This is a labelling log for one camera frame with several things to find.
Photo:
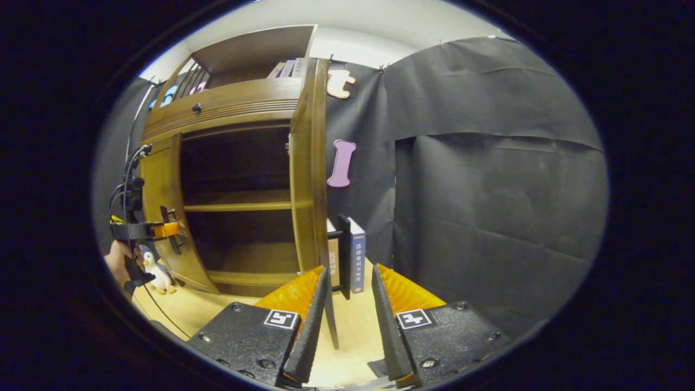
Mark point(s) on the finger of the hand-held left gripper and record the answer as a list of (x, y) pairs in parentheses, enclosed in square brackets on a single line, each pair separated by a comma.
[(165, 229)]

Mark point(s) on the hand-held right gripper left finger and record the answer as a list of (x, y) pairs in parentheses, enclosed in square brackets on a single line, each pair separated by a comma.
[(309, 336)]

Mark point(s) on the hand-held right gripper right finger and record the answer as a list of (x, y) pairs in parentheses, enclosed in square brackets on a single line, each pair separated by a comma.
[(388, 336)]

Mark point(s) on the wooden cabinet door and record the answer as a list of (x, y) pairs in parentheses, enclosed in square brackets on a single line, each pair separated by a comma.
[(163, 179), (309, 163)]

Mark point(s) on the wooden double-door shoe cabinet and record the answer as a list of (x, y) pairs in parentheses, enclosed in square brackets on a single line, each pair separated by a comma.
[(255, 49)]

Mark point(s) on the wooden cabinet drawer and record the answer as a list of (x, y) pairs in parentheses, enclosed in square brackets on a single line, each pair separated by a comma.
[(233, 103)]

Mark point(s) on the penguin plush toy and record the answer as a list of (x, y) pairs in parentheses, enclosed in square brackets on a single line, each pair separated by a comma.
[(157, 271)]

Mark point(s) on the beige book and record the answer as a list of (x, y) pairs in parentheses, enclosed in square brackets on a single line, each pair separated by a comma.
[(333, 255)]

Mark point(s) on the blue book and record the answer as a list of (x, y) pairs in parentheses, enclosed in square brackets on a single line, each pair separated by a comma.
[(358, 255)]

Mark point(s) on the black bookend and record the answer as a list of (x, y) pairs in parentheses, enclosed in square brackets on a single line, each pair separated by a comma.
[(344, 255)]

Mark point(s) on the black backdrop cloth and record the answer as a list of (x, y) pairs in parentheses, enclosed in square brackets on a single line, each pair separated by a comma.
[(488, 190)]

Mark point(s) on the pink book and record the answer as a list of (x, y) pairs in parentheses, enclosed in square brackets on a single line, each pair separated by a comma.
[(277, 69)]

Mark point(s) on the pale grey book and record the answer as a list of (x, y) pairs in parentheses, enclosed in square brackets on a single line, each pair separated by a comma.
[(298, 67)]

